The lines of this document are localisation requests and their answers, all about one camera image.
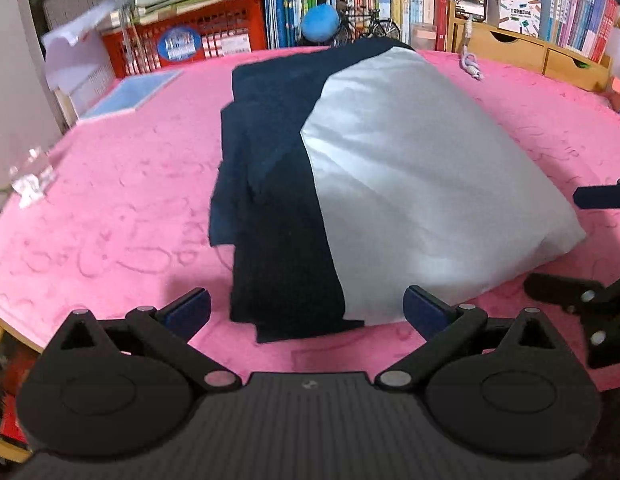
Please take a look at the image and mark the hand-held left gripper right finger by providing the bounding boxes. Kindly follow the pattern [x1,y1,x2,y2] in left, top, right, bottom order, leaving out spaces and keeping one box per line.
[375,285,558,393]

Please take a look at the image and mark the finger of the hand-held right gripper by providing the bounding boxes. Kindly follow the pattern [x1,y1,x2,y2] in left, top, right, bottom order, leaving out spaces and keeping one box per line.
[572,177,620,211]
[524,272,620,370]

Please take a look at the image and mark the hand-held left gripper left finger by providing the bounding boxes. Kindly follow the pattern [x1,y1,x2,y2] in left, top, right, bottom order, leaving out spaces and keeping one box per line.
[57,287,243,393]

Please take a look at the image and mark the navy and white jacket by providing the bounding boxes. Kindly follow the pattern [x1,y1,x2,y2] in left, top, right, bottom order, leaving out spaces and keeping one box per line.
[207,37,588,343]

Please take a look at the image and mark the pink rabbit-print blanket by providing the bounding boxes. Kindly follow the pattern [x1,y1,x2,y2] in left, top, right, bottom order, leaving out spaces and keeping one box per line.
[0,46,620,393]

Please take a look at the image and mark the white translucent container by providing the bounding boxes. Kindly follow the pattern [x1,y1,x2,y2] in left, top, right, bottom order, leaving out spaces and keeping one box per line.
[602,27,620,86]

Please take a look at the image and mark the wooden drawer organizer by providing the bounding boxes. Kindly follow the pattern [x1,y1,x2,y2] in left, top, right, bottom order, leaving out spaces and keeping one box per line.
[446,0,613,93]

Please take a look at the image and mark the row of pink blue books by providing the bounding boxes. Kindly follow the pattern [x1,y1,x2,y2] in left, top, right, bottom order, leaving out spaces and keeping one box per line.
[537,0,620,63]

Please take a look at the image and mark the clear crumpled plastic wrapper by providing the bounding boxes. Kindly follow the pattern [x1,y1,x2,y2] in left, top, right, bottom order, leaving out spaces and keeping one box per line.
[10,147,58,208]

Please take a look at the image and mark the white printed cardboard box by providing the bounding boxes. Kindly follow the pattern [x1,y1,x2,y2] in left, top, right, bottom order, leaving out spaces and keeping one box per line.
[485,0,542,41]

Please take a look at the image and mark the blue notebook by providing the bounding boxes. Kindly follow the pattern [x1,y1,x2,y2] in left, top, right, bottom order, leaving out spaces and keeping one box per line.
[76,70,183,125]

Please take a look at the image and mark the clear cup with pink lid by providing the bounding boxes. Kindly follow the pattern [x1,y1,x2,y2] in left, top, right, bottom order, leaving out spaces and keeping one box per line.
[410,21,437,52]

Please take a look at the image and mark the black miniature bicycle model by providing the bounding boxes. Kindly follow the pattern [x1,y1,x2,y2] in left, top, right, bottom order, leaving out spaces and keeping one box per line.
[335,2,402,46]

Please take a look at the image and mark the large red plastic crate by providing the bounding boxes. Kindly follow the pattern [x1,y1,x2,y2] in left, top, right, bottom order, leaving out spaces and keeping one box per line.
[101,0,268,78]

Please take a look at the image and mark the blue plush ball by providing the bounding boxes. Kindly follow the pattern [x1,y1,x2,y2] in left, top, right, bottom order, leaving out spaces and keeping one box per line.
[301,4,341,41]

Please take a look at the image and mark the row of tall blue books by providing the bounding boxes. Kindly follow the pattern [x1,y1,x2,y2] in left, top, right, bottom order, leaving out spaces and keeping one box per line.
[262,0,321,50]

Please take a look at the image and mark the white charging cable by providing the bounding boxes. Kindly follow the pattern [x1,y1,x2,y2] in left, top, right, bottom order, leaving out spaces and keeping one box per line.
[459,14,486,81]

